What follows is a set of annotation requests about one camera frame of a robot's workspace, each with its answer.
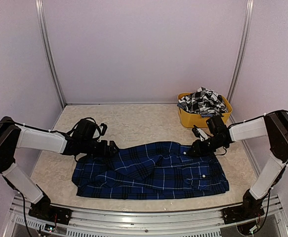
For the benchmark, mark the left aluminium frame post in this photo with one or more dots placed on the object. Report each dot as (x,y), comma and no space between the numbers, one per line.
(48,53)

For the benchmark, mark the aluminium frame post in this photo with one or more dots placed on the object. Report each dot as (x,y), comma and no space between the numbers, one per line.
(48,53)
(242,49)

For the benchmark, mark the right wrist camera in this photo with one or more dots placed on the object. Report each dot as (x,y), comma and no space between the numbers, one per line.
(199,133)

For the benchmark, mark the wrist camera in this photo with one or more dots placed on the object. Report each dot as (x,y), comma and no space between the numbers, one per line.
(199,133)
(103,128)

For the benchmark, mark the blue plaid long sleeve shirt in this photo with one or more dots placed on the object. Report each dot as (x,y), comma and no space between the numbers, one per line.
(160,170)

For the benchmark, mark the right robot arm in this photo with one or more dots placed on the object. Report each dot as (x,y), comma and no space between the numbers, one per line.
(270,128)

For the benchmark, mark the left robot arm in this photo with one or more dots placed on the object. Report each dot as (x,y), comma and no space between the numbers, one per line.
(84,138)

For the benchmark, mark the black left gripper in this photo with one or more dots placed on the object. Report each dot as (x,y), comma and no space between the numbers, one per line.
(103,153)

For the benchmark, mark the right aluminium frame post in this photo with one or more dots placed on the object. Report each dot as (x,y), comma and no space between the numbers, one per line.
(242,49)

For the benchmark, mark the yellow plastic basket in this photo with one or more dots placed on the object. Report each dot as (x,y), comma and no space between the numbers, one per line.
(188,120)

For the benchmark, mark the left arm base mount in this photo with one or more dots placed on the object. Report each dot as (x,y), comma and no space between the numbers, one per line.
(45,211)

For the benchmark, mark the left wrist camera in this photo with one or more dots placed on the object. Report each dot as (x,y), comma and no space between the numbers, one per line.
(103,128)

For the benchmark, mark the front aluminium rail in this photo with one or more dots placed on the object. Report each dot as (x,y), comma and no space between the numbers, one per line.
(100,223)

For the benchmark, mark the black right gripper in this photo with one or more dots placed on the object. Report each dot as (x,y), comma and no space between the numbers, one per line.
(199,150)

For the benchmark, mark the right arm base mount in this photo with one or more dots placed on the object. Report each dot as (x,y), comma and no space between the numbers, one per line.
(250,208)

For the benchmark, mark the black white plaid shirt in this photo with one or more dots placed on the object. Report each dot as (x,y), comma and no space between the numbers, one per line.
(204,102)

